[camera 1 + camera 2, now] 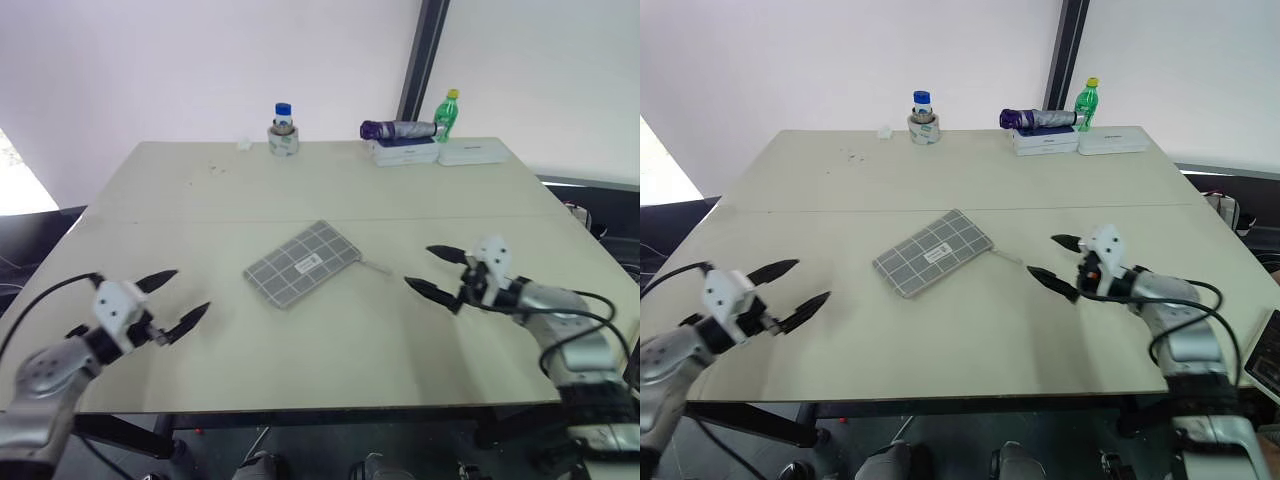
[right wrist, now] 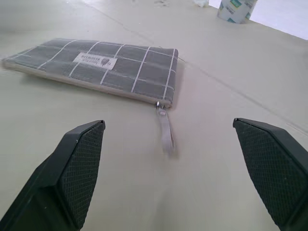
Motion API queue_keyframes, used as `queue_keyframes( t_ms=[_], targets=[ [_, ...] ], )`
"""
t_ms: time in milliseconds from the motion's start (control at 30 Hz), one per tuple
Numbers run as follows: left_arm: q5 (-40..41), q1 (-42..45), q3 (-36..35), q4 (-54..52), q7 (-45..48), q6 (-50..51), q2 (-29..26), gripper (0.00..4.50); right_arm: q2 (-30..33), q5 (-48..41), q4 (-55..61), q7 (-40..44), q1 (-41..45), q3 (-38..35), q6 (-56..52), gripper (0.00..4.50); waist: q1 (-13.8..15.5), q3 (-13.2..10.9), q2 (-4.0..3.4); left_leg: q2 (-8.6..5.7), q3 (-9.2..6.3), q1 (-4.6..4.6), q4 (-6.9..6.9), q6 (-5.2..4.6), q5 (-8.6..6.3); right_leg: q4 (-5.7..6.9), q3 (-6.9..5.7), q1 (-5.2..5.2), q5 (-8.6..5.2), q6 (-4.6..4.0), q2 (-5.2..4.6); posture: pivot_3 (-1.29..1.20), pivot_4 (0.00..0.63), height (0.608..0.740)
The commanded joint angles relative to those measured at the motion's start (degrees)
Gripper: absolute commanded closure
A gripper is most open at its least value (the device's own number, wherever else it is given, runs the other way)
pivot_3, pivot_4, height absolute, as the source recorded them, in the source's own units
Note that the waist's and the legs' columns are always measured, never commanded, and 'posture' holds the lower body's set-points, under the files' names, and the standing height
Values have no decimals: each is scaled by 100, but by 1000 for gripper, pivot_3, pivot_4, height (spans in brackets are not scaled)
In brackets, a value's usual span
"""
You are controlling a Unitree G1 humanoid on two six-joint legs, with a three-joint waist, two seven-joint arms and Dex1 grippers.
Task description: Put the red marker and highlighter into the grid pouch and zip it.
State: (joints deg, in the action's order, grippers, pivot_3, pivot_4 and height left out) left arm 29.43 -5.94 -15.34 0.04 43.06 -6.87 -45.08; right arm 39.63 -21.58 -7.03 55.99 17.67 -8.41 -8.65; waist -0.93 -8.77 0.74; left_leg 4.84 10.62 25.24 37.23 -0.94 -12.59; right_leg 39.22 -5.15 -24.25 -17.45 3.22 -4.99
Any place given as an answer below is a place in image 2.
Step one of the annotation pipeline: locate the grey checked pencil pouch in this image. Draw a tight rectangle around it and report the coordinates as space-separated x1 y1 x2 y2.
1 37 180 158

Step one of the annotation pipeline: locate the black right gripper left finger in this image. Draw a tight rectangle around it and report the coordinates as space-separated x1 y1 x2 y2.
0 119 106 231

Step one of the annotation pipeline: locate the white patterned cup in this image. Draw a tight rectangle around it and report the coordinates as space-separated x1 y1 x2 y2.
217 0 258 25

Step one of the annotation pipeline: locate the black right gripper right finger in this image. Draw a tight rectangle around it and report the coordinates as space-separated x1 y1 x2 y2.
232 117 308 231

